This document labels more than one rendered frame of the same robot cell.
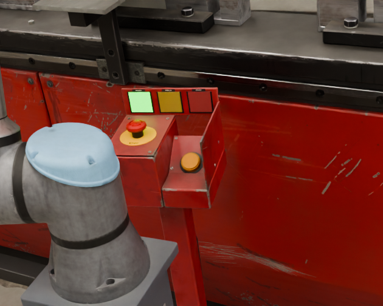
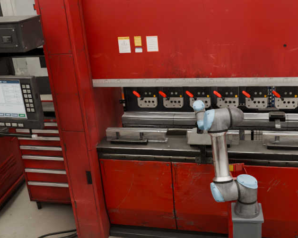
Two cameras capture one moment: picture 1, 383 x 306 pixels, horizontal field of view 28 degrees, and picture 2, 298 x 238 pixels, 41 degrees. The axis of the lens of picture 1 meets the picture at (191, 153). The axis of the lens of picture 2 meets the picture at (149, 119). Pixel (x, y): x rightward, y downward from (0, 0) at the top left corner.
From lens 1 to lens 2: 1.69 m
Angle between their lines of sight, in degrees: 17
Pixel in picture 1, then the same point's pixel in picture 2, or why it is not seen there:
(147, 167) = not seen: hidden behind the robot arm
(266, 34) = (248, 147)
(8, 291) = not seen: outside the picture
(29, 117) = (164, 176)
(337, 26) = (270, 144)
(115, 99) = (199, 168)
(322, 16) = (264, 141)
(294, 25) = (254, 143)
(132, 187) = not seen: hidden behind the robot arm
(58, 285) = (242, 215)
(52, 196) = (247, 191)
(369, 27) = (279, 144)
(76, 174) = (253, 185)
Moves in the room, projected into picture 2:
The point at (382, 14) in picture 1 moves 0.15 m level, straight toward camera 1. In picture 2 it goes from (281, 140) to (289, 149)
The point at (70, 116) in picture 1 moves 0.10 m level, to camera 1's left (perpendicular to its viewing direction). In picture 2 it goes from (181, 174) to (169, 178)
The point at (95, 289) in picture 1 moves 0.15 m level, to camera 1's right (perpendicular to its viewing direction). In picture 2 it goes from (253, 214) to (276, 208)
